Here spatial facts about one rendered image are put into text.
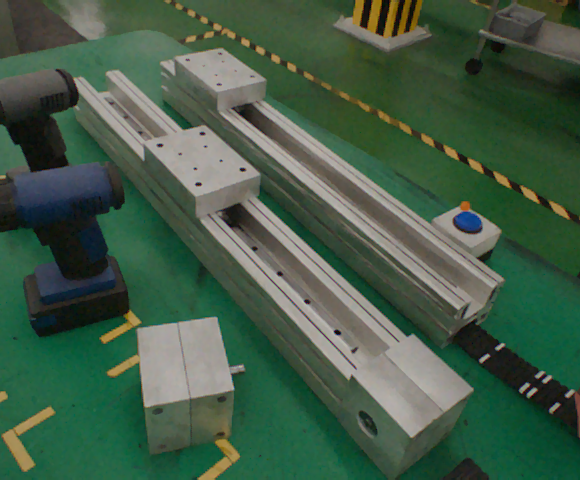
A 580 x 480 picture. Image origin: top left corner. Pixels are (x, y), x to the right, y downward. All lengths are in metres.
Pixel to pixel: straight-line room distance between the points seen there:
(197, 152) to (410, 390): 0.47
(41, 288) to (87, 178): 0.17
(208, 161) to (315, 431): 0.41
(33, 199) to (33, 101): 0.24
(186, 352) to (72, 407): 0.16
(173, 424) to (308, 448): 0.16
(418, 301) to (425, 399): 0.20
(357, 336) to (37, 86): 0.55
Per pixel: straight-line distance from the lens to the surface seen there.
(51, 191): 0.65
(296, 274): 0.76
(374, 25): 3.97
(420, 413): 0.61
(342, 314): 0.71
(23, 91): 0.86
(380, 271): 0.82
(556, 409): 0.78
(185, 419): 0.62
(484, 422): 0.75
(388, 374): 0.63
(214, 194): 0.78
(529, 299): 0.93
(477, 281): 0.80
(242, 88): 1.06
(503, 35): 3.66
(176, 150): 0.86
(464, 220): 0.90
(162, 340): 0.63
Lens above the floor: 1.37
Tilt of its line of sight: 41 degrees down
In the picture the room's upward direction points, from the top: 8 degrees clockwise
